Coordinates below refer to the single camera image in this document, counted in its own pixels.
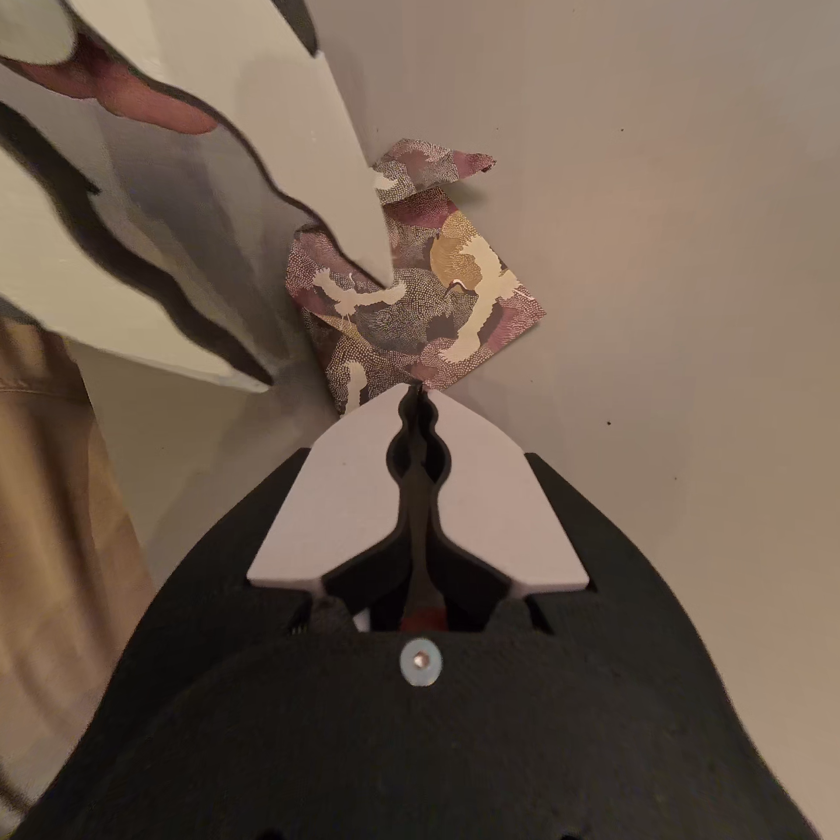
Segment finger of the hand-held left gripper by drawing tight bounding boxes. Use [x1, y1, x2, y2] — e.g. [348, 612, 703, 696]
[0, 105, 274, 393]
[69, 0, 396, 290]

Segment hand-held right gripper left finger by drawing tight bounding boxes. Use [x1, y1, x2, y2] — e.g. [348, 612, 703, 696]
[247, 384, 416, 595]

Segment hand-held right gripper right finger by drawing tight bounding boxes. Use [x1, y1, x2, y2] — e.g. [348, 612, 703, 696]
[420, 387, 590, 599]

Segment crane patterned origami paper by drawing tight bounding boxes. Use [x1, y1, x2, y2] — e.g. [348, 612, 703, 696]
[287, 138, 547, 416]

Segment person's left hand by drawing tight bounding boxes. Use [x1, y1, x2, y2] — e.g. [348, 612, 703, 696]
[20, 58, 219, 136]

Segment beige trousers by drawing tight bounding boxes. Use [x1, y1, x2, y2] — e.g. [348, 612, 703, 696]
[0, 315, 155, 811]

